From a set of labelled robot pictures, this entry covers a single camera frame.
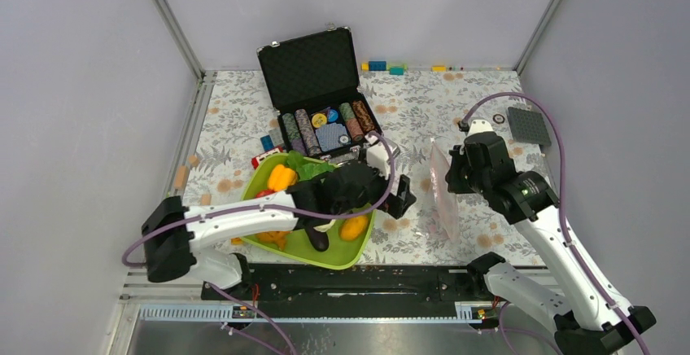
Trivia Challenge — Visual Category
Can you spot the yellow orange mango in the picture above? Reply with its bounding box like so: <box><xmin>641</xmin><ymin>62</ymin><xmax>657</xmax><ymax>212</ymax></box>
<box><xmin>338</xmin><ymin>215</ymin><xmax>369</xmax><ymax>242</ymax></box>

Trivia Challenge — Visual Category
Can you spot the clear pink zip top bag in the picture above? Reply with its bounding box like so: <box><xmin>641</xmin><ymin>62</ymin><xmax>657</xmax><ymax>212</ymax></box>
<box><xmin>429</xmin><ymin>138</ymin><xmax>461</xmax><ymax>242</ymax></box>

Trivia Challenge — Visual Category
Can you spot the yellow bell pepper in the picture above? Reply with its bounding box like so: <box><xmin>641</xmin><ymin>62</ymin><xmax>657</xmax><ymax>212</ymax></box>
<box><xmin>267</xmin><ymin>164</ymin><xmax>298</xmax><ymax>192</ymax></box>

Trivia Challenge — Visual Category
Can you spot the red tomato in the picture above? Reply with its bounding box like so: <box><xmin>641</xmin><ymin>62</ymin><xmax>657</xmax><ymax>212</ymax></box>
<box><xmin>255</xmin><ymin>189</ymin><xmax>275</xmax><ymax>198</ymax></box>

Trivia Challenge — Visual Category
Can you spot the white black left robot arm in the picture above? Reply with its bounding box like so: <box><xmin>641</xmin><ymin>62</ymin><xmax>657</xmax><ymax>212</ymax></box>
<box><xmin>131</xmin><ymin>133</ymin><xmax>417</xmax><ymax>299</ymax></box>

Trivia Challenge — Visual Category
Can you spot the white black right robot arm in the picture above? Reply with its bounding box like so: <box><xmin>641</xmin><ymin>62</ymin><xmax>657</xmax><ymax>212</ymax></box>
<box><xmin>445</xmin><ymin>119</ymin><xmax>657</xmax><ymax>354</ymax></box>

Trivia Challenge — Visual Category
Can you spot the green napa cabbage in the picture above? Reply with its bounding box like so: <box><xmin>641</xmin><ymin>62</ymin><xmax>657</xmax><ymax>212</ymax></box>
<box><xmin>286</xmin><ymin>151</ymin><xmax>336</xmax><ymax>181</ymax></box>

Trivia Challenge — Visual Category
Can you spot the dark grey building baseplate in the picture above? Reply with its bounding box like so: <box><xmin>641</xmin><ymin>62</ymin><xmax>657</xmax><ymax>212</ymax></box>
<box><xmin>507</xmin><ymin>107</ymin><xmax>552</xmax><ymax>147</ymax></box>

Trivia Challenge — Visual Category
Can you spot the purple eggplant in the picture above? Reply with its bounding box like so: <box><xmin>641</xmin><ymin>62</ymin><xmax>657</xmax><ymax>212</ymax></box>
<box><xmin>305</xmin><ymin>228</ymin><xmax>330</xmax><ymax>252</ymax></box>

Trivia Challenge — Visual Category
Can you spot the floral tablecloth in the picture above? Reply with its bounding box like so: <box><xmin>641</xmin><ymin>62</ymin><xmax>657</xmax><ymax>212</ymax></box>
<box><xmin>183</xmin><ymin>71</ymin><xmax>543</xmax><ymax>266</ymax></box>

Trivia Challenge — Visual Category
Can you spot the orange fried chicken piece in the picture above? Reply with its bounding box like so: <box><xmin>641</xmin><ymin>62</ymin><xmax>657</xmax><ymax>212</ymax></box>
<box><xmin>255</xmin><ymin>231</ymin><xmax>290</xmax><ymax>251</ymax></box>

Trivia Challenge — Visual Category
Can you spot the blue toy brick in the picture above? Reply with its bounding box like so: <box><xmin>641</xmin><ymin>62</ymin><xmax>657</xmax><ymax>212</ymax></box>
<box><xmin>260</xmin><ymin>135</ymin><xmax>275</xmax><ymax>151</ymax></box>

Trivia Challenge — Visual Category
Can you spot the red white toy piece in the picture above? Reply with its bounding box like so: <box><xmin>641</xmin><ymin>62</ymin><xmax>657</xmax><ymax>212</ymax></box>
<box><xmin>251</xmin><ymin>147</ymin><xmax>283</xmax><ymax>169</ymax></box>

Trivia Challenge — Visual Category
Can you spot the black poker chip case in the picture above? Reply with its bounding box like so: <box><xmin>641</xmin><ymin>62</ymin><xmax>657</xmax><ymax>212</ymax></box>
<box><xmin>256</xmin><ymin>26</ymin><xmax>382</xmax><ymax>162</ymax></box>

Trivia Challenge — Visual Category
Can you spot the blue yellow brick row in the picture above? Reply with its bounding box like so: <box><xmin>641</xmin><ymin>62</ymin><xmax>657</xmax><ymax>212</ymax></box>
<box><xmin>360</xmin><ymin>60</ymin><xmax>408</xmax><ymax>76</ymax></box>

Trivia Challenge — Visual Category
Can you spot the wooden block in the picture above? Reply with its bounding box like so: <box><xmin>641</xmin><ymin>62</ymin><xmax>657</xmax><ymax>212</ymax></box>
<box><xmin>172</xmin><ymin>165</ymin><xmax>190</xmax><ymax>191</ymax></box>

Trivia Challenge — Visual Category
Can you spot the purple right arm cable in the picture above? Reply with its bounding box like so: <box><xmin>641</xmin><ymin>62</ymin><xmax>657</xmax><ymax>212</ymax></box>
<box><xmin>458</xmin><ymin>92</ymin><xmax>653</xmax><ymax>355</ymax></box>

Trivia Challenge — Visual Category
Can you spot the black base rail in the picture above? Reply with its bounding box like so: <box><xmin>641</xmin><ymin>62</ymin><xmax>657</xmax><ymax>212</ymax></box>
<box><xmin>228</xmin><ymin>263</ymin><xmax>495</xmax><ymax>318</ymax></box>

